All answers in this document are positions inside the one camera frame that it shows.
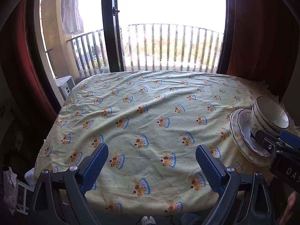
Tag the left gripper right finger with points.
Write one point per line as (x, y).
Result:
(243, 198)

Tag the red curtain left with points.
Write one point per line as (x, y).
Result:
(19, 70)

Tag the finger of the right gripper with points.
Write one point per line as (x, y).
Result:
(291, 139)
(257, 138)

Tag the red trimmed white plate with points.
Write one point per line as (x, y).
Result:
(243, 124)

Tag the balcony metal railing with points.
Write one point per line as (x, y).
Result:
(144, 46)

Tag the yellow flower white plate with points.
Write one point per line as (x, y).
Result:
(244, 149)

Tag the white outdoor unit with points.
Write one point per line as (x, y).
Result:
(65, 85)

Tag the red curtain right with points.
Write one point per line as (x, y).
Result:
(265, 43)

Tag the black window frame post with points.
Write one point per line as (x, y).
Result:
(110, 18)

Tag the crumpled white paper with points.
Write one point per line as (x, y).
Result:
(10, 189)

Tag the operator hand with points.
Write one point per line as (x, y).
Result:
(292, 202)

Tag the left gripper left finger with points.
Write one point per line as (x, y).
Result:
(59, 198)

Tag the leaf pattern bowl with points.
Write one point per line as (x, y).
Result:
(263, 125)
(254, 125)

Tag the white wire rack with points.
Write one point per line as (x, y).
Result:
(23, 195)

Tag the yellow crown print tablecloth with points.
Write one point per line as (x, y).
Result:
(152, 123)

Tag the red curtain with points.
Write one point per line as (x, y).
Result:
(19, 70)
(265, 43)

